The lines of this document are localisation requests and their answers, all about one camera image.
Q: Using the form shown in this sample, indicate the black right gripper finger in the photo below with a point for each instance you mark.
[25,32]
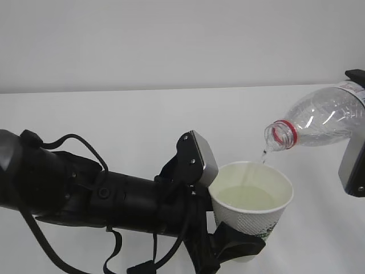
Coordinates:
[357,76]

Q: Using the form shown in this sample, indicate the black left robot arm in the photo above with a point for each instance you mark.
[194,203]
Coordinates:
[48,185]

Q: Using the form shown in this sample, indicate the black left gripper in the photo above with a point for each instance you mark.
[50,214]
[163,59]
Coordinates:
[207,251]

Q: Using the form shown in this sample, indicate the clear plastic water bottle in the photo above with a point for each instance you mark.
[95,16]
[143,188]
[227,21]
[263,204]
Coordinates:
[325,116]

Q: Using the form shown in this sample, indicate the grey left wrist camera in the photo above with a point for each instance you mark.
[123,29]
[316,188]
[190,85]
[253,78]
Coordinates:
[195,160]

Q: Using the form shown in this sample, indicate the white paper coffee cup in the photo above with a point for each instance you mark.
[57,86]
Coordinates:
[250,197]

